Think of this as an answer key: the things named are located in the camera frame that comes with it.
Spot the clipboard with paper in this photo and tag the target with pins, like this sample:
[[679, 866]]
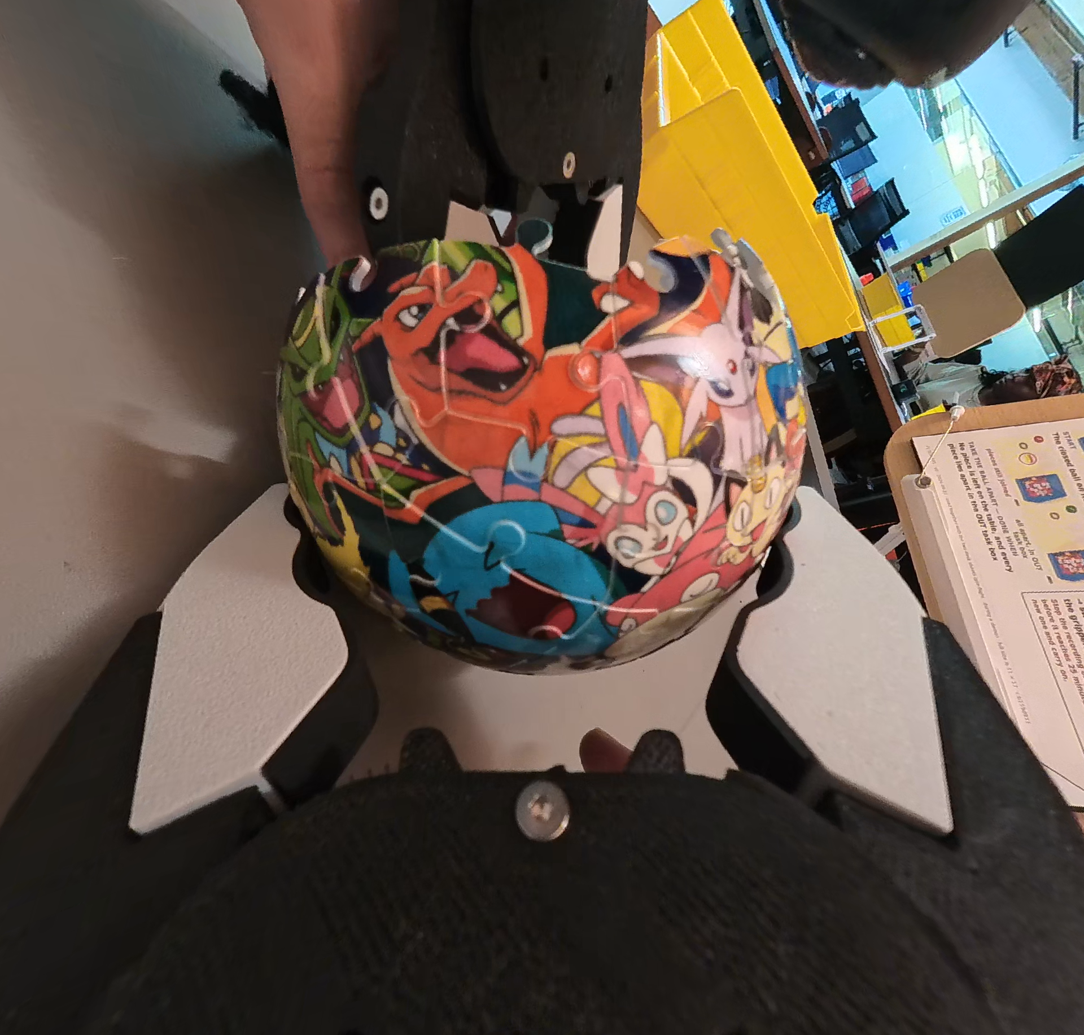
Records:
[[999, 544]]

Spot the colourful puzzle ball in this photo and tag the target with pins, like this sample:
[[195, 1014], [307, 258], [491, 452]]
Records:
[[542, 459]]

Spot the small yellow bin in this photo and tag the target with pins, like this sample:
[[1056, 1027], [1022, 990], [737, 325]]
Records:
[[885, 307]]

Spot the tan rounded panel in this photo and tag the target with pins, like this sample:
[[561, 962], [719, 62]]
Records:
[[965, 311]]

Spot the person's right hand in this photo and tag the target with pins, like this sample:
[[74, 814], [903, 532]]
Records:
[[603, 751]]

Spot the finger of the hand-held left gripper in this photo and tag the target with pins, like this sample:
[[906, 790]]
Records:
[[608, 231], [466, 224]]

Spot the person's left hand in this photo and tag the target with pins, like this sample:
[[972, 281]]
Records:
[[322, 78]]

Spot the dark storage rack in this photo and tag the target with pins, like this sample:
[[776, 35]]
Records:
[[855, 188]]

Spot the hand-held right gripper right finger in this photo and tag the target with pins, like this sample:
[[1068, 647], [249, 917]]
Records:
[[847, 688]]

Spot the black panel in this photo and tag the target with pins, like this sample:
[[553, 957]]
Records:
[[1050, 256]]

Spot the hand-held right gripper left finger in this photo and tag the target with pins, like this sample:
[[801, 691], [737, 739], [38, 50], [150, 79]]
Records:
[[237, 688]]

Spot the yellow plastic bin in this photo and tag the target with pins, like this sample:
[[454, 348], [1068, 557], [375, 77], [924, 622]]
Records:
[[745, 205]]

